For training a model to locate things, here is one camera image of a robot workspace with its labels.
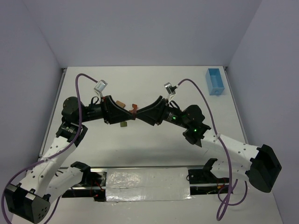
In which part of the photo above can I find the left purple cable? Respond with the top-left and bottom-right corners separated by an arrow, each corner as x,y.
0,73 -> 99,222

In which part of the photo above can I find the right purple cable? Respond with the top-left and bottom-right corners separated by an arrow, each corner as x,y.
175,78 -> 249,221

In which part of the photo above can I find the blue rectangular box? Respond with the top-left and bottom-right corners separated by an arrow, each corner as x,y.
206,68 -> 225,96

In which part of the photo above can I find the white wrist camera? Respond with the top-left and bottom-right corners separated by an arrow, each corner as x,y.
94,80 -> 108,93
164,82 -> 178,102

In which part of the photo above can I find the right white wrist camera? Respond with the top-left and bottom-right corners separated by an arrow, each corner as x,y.
164,82 -> 178,102

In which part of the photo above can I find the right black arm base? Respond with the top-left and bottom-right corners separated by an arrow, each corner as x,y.
186,169 -> 229,185

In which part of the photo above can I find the green house-shaped block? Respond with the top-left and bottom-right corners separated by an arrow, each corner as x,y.
120,121 -> 128,127

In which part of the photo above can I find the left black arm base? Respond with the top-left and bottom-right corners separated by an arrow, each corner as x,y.
62,171 -> 107,202

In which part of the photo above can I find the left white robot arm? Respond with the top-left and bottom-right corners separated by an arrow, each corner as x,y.
4,96 -> 137,224

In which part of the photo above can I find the silver tape patch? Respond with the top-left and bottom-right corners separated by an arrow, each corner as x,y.
106,168 -> 191,202

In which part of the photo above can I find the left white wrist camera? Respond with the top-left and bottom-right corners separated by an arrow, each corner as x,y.
94,80 -> 108,93

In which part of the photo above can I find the light brown rectangular block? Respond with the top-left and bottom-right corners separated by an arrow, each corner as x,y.
116,100 -> 126,108

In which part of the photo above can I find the orange arch block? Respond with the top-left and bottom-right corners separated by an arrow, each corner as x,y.
129,104 -> 138,113

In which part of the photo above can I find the purple cable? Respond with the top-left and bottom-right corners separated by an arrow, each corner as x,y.
0,73 -> 99,222
175,78 -> 249,221

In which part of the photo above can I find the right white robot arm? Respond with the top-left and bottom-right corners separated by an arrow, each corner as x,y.
136,97 -> 282,193

